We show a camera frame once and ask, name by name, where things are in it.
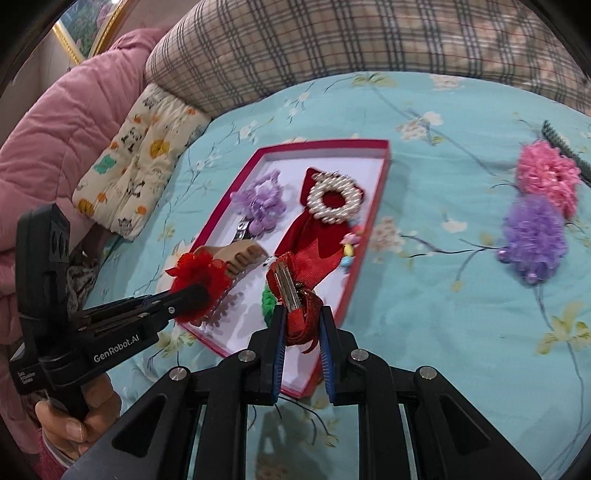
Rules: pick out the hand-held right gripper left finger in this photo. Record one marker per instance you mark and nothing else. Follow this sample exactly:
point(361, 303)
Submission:
point(277, 350)

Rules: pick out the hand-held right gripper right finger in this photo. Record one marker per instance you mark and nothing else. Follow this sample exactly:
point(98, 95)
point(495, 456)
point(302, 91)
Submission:
point(325, 350)

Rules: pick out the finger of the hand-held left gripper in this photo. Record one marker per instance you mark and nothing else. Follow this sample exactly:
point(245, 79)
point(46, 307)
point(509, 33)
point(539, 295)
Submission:
point(124, 304)
point(184, 300)

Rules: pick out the red flower scrunchie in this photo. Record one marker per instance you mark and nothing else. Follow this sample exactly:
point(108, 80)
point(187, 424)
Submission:
point(203, 270)

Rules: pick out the beige claw hair clip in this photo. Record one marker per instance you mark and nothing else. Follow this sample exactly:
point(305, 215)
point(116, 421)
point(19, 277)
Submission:
point(231, 256)

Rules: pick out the red ribbon bow hair clip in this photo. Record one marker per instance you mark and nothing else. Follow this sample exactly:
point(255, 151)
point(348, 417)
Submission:
point(300, 277)

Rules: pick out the small colourful flower clip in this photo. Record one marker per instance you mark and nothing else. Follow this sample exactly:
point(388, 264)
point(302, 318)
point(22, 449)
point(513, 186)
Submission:
point(348, 244)

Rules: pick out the red velvet bow hair clip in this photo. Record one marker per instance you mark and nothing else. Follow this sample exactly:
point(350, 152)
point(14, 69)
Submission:
point(304, 240)

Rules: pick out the lilac ruffled scrunchie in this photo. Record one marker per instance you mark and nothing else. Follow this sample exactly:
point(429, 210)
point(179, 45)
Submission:
point(261, 203)

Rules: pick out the red shallow cardboard box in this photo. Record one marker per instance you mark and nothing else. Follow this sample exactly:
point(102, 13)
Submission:
point(286, 170)

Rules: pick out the person's left hand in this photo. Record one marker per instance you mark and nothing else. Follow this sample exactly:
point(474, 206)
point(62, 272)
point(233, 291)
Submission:
point(99, 406)

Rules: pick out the dark patterned cloth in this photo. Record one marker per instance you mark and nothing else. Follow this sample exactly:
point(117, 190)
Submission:
point(81, 281)

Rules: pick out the blue floral bedsheet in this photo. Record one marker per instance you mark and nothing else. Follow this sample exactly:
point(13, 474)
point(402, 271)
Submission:
point(438, 323)

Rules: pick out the animal print small pillow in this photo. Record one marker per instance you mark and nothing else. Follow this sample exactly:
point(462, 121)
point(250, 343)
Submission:
point(138, 161)

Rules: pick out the pink quilted blanket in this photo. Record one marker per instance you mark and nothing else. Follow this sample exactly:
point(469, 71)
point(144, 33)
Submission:
point(60, 129)

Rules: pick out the purple tulle scrunchie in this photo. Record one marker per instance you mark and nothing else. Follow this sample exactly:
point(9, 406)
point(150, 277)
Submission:
point(533, 240)

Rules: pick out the gold framed picture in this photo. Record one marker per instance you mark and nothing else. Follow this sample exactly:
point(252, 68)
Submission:
point(74, 32)

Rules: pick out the pink beaded scrunchie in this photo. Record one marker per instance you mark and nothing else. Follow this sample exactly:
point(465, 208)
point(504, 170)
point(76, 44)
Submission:
point(547, 175)

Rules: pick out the plaid pillow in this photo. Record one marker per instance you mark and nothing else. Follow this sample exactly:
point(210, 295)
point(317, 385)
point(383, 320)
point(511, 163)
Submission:
point(369, 41)

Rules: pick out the black hair comb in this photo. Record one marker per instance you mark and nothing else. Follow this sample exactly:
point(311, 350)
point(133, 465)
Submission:
point(565, 147)

